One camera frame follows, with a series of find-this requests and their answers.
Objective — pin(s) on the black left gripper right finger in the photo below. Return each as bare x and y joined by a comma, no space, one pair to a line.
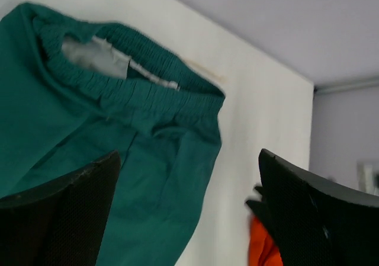
317,221

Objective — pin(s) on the aluminium corner post right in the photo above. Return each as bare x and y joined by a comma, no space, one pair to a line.
347,85

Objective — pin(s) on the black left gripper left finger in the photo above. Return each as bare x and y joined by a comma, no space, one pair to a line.
60,222

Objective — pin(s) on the orange shorts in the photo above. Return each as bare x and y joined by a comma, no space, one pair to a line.
262,248

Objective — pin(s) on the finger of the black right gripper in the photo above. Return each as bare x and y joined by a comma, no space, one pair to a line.
259,207

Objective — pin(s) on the green shorts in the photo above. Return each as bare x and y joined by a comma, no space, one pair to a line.
72,91

